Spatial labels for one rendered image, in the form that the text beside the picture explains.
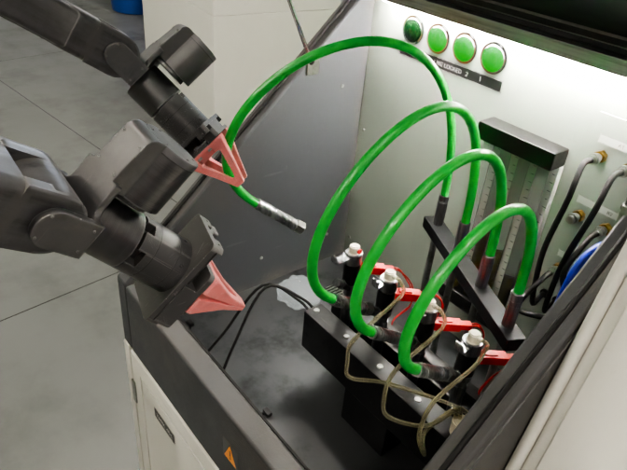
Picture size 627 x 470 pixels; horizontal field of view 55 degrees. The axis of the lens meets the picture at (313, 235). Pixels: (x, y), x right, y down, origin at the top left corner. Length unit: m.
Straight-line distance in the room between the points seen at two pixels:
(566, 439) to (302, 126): 0.73
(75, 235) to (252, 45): 3.30
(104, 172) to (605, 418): 0.59
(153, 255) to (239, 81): 3.26
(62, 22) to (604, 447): 0.82
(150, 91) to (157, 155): 0.37
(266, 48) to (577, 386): 3.26
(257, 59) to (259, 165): 2.65
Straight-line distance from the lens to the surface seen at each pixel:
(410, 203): 0.71
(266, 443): 0.89
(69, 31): 0.86
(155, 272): 0.58
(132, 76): 0.87
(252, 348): 1.18
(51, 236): 0.51
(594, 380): 0.77
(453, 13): 1.07
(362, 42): 0.89
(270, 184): 1.21
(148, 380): 1.22
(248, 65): 3.79
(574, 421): 0.79
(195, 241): 0.60
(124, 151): 0.53
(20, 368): 2.44
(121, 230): 0.55
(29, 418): 2.27
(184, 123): 0.89
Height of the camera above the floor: 1.65
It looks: 33 degrees down
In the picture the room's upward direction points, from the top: 5 degrees clockwise
